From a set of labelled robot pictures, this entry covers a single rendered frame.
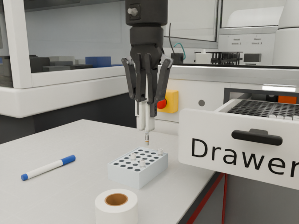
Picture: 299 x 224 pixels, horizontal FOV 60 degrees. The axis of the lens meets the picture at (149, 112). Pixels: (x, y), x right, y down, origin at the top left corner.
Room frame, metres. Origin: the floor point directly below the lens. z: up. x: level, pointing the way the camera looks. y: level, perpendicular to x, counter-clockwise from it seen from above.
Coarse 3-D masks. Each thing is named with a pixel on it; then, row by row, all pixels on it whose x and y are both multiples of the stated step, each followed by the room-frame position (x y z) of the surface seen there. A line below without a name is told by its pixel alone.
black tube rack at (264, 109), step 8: (240, 104) 0.67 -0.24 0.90; (248, 104) 0.67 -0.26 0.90; (256, 104) 0.67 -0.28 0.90; (264, 104) 0.67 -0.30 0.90; (272, 104) 0.67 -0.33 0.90; (280, 104) 0.67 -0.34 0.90; (288, 104) 0.67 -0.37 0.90; (232, 112) 0.58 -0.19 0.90; (240, 112) 0.58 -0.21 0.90; (248, 112) 0.58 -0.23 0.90; (256, 112) 0.58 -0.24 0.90; (264, 112) 0.58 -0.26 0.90; (272, 112) 0.58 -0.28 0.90; (280, 112) 0.58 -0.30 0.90; (288, 112) 0.57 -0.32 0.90; (296, 112) 0.58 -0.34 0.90
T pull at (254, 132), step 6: (234, 132) 0.40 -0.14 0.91; (240, 132) 0.39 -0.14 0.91; (246, 132) 0.39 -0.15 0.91; (252, 132) 0.39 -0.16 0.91; (258, 132) 0.39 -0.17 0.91; (264, 132) 0.39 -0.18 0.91; (234, 138) 0.40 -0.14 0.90; (240, 138) 0.39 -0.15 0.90; (246, 138) 0.39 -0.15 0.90; (252, 138) 0.38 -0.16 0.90; (258, 138) 0.38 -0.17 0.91; (264, 138) 0.37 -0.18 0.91; (270, 138) 0.37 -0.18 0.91; (276, 138) 0.37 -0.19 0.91; (270, 144) 0.37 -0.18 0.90; (276, 144) 0.37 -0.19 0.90
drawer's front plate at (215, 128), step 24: (192, 120) 0.47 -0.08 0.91; (216, 120) 0.45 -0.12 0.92; (240, 120) 0.43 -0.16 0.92; (264, 120) 0.41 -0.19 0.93; (288, 120) 0.40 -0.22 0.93; (216, 144) 0.45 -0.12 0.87; (240, 144) 0.43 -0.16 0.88; (264, 144) 0.41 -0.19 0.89; (288, 144) 0.39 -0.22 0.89; (216, 168) 0.45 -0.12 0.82; (240, 168) 0.42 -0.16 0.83; (264, 168) 0.40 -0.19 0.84; (288, 168) 0.39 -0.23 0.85
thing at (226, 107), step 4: (232, 100) 0.75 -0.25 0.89; (236, 100) 0.77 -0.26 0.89; (240, 100) 0.77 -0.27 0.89; (252, 100) 0.75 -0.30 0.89; (256, 100) 0.75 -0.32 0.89; (224, 104) 0.69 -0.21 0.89; (228, 104) 0.70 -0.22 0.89; (232, 104) 0.74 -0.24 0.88; (236, 104) 0.77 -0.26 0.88; (296, 104) 0.69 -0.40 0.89; (220, 108) 0.64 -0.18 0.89; (224, 108) 0.66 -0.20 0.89; (228, 108) 0.70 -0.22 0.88
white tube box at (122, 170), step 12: (120, 156) 0.56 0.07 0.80; (144, 156) 0.57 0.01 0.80; (156, 156) 0.57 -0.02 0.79; (108, 168) 0.52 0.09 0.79; (120, 168) 0.50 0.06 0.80; (132, 168) 0.51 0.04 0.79; (144, 168) 0.50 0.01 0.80; (156, 168) 0.54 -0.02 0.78; (120, 180) 0.50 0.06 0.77; (132, 180) 0.49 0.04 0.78; (144, 180) 0.50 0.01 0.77
